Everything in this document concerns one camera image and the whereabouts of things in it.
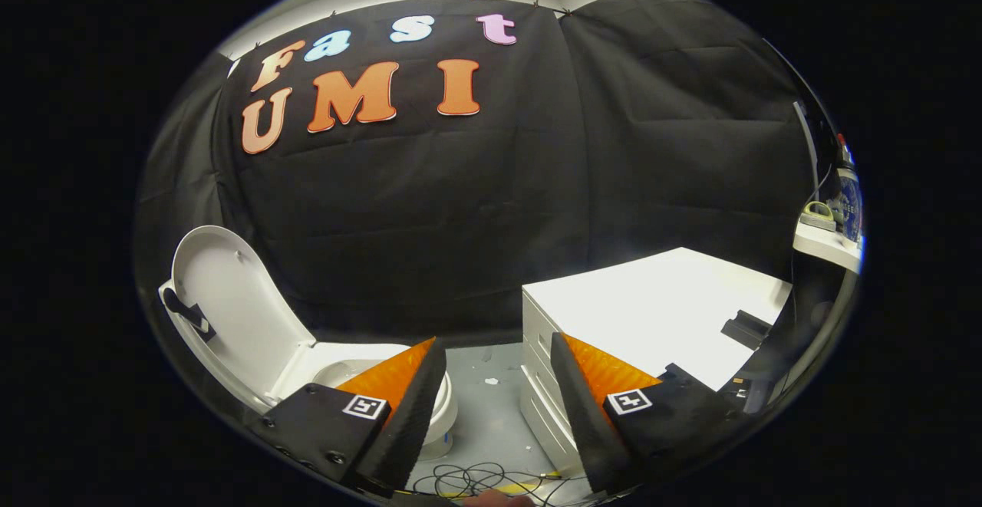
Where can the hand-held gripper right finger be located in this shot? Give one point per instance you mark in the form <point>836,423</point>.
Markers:
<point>587,415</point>

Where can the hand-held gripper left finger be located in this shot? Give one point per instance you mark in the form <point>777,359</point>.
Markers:
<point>410,423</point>

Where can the white toilet lid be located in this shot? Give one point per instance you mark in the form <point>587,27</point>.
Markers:
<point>230,300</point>

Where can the white toilet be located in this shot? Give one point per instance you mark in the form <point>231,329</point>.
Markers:
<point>330,352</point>

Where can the yellow black floor tape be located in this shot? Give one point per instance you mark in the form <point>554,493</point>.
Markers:
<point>506,487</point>

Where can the white drawer cabinet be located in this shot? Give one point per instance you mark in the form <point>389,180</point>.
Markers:
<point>652,307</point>

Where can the small black flat object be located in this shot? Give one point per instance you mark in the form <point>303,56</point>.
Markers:
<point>746,330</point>

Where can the black backdrop cloth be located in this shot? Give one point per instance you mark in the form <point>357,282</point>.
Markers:
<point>460,223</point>

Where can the white shelf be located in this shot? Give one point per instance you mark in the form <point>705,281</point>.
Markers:
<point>825,246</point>

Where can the blue labelled bottle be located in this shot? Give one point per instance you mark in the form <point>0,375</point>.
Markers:
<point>849,200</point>

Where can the grey upright bar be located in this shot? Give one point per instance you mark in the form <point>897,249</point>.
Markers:
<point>804,135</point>

